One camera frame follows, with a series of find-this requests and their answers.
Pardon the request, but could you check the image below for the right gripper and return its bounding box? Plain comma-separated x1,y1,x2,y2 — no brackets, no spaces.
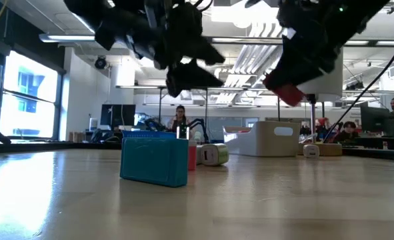
262,0,363,90

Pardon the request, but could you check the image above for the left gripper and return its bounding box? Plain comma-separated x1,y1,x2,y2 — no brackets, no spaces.
126,0,226,98

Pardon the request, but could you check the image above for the wide red block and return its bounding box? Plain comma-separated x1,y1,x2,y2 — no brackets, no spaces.
271,82,307,108

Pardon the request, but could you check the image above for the green white charger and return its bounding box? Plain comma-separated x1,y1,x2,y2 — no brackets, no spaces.
196,143,230,167

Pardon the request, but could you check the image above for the white shade table lamp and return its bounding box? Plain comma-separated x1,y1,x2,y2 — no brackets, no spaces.
296,43,345,157

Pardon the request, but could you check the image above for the white plastic bin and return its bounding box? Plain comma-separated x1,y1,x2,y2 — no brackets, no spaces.
223,120,301,158

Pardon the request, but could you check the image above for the blue plastic bin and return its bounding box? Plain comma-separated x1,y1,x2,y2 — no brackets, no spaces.
121,130,177,139

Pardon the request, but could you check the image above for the small white charger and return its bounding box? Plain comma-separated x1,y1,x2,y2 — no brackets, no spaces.
302,143,320,159

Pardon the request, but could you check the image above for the black computer monitor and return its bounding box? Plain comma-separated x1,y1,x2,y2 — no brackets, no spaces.
360,105,391,137
99,103,137,127

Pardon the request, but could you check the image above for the teal rectangular block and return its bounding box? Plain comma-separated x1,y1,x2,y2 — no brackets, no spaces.
119,137,189,188

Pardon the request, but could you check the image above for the long ceiling light bar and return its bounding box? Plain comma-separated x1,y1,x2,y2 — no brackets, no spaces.
38,33,284,45

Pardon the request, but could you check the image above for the large window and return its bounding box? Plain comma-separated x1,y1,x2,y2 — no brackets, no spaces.
0,49,64,141

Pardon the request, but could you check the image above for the black metal background frame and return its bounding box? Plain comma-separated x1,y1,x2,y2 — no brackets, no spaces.
116,85,286,134

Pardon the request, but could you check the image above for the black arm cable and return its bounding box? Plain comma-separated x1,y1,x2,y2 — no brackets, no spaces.
322,29,394,143

